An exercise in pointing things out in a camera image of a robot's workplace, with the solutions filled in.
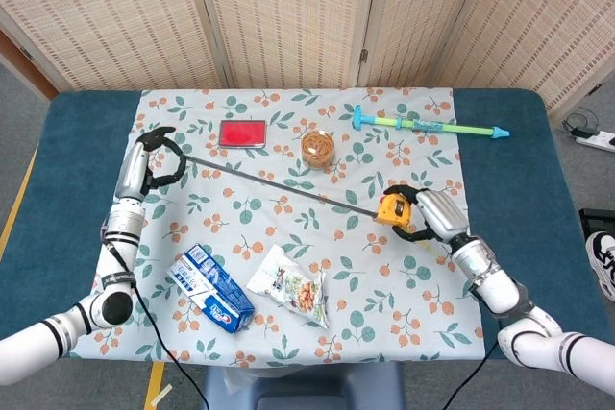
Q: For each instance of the yellow tape measure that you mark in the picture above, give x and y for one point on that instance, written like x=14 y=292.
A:
x=391 y=210

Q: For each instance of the white black sneaker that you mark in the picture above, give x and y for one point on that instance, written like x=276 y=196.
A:
x=603 y=261

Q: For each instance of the clear jar of snacks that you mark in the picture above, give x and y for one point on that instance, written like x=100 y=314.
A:
x=317 y=150

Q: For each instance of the floral print tablecloth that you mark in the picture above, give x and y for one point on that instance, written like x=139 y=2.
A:
x=269 y=256

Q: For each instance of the beige tape strip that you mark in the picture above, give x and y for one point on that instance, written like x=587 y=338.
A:
x=161 y=394

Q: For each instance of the green blue toy water gun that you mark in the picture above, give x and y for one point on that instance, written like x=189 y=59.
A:
x=447 y=127

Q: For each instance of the white power strip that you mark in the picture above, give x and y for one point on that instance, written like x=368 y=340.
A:
x=598 y=141

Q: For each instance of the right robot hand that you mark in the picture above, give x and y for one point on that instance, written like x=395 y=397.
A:
x=439 y=215

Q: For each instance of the black power adapter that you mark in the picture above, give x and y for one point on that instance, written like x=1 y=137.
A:
x=583 y=131

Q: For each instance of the red black flat case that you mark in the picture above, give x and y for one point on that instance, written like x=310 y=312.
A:
x=241 y=133

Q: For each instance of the bamboo folding screen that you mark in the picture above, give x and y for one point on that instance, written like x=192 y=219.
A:
x=288 y=16

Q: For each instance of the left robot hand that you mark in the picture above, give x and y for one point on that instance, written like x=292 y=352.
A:
x=133 y=170

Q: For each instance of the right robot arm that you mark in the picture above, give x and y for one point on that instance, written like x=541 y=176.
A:
x=499 y=290

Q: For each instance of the brown wooden door frame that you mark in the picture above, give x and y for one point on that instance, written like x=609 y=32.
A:
x=24 y=64

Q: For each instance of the blue toothpaste box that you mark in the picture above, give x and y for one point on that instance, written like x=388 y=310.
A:
x=216 y=292

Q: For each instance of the white peanut snack bag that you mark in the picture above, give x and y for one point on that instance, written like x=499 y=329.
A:
x=288 y=285

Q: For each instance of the black box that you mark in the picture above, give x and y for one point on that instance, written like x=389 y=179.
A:
x=598 y=220

